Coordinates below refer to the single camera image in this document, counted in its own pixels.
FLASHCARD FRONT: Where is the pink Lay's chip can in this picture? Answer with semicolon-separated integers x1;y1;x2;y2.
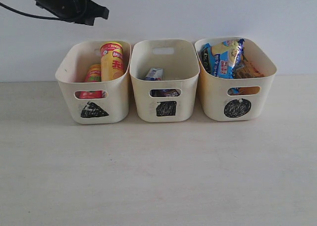
78;64;103;99

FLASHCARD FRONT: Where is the cream bin triangle mark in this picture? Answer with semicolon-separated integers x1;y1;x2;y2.
54;40;132;124

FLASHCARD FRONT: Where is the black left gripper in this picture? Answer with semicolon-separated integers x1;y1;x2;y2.
0;0;110;26

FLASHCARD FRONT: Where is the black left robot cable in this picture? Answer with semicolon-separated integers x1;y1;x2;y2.
0;0;88;22

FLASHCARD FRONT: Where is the yellow Lay's chip can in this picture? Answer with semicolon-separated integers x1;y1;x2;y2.
100;41;124;81

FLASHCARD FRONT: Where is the white blue milk carton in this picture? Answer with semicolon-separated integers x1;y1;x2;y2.
145;67;165;97

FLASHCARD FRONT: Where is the blue instant noodle packet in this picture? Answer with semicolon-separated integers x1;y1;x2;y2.
200;39;245;79

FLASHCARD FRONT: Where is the cream bin square mark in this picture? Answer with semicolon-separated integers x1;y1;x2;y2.
129;39;200;123

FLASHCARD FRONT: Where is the purple juice box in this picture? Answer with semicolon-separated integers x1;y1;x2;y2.
154;89;180;97

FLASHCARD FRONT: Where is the orange instant noodle packet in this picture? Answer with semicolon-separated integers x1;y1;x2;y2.
234;58;264;95

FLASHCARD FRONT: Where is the cream bin circle mark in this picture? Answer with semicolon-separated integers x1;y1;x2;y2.
194;37;277;121

